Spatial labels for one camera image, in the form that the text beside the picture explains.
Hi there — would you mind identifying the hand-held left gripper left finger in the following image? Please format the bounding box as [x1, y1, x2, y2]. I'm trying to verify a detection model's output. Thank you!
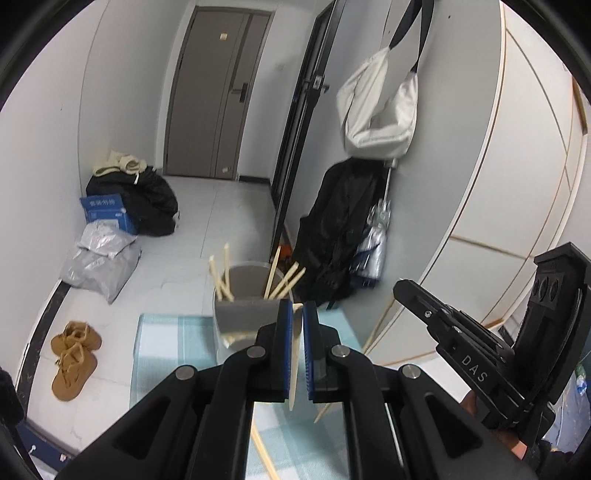
[76, 299, 295, 480]

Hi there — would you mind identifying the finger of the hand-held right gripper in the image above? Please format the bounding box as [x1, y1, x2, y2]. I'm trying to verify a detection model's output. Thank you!
[392, 278, 515, 370]

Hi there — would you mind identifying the dark blue board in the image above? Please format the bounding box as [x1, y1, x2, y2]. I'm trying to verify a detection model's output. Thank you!
[14, 422, 77, 467]

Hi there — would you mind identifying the silver folded umbrella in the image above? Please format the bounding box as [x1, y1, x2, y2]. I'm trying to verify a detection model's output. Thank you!
[353, 159, 400, 289]

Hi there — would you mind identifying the black plastic bag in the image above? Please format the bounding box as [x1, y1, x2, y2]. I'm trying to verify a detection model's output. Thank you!
[86, 170, 179, 237]

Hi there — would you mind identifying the cream garment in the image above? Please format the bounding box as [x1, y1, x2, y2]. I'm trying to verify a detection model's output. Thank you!
[92, 148, 149, 185]

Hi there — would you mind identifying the small grey mailer bag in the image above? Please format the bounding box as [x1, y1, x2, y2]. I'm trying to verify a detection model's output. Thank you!
[78, 220, 137, 259]

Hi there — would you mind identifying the white shoulder bag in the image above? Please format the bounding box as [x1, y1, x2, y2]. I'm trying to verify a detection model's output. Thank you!
[335, 0, 435, 160]

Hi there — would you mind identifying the black framed glass door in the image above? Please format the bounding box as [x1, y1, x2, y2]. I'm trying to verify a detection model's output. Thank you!
[269, 0, 352, 259]

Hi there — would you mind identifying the blue cardboard box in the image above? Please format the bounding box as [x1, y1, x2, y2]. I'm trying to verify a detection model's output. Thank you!
[79, 194, 139, 235]

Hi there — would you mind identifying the grey door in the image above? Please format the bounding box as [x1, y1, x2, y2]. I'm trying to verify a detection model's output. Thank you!
[164, 6, 273, 178]

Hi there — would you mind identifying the large grey mailer bag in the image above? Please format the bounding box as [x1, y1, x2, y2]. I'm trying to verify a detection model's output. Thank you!
[60, 247, 141, 305]

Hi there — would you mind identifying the teal checkered tablecloth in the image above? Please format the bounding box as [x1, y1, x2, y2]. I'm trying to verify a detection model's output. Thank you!
[130, 307, 370, 480]

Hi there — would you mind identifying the black jacket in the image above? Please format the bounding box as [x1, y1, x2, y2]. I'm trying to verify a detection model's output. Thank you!
[293, 157, 393, 310]

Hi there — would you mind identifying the person's right hand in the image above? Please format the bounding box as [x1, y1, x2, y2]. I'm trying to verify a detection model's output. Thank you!
[461, 390, 531, 461]

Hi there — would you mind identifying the white grey chopstick holder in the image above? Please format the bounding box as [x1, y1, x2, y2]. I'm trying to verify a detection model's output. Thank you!
[212, 261, 296, 365]

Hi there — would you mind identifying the brown suede shoe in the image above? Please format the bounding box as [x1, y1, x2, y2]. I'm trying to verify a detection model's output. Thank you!
[51, 344, 99, 402]
[51, 322, 102, 356]

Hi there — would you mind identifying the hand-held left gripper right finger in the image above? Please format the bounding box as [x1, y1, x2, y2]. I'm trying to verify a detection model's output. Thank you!
[302, 301, 539, 480]

